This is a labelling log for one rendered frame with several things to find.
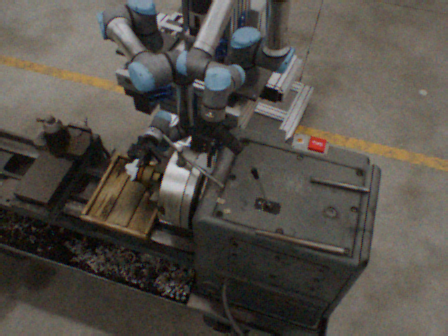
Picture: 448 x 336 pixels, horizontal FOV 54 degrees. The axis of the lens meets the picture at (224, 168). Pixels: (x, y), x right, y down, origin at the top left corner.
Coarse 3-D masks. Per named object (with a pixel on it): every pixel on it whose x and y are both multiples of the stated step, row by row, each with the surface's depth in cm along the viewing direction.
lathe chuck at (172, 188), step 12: (192, 156) 161; (168, 168) 158; (180, 168) 157; (168, 180) 156; (180, 180) 156; (168, 192) 156; (180, 192) 156; (168, 204) 158; (180, 204) 156; (168, 216) 161
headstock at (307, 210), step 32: (224, 160) 158; (256, 160) 158; (288, 160) 158; (320, 160) 158; (352, 160) 159; (224, 192) 150; (256, 192) 150; (288, 192) 150; (320, 192) 151; (352, 192) 151; (192, 224) 150; (224, 224) 143; (256, 224) 143; (288, 224) 143; (320, 224) 143; (352, 224) 144; (224, 256) 163; (256, 256) 152; (288, 256) 146; (320, 256) 138; (352, 256) 137; (288, 288) 168; (320, 288) 159
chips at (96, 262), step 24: (0, 216) 222; (24, 216) 221; (0, 240) 215; (24, 240) 215; (48, 240) 215; (72, 240) 212; (96, 240) 216; (72, 264) 208; (96, 264) 207; (120, 264) 206; (144, 264) 205; (168, 264) 209; (144, 288) 200; (168, 288) 199
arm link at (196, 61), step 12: (216, 0) 141; (228, 0) 140; (216, 12) 140; (228, 12) 141; (204, 24) 140; (216, 24) 140; (204, 36) 139; (216, 36) 140; (192, 48) 140; (204, 48) 139; (180, 60) 140; (192, 60) 139; (204, 60) 139; (180, 72) 143; (192, 72) 140; (204, 72) 138
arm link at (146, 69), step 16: (96, 16) 187; (112, 16) 183; (128, 16) 187; (112, 32) 182; (128, 32) 177; (128, 48) 171; (144, 48) 171; (144, 64) 160; (160, 64) 161; (144, 80) 160; (160, 80) 162
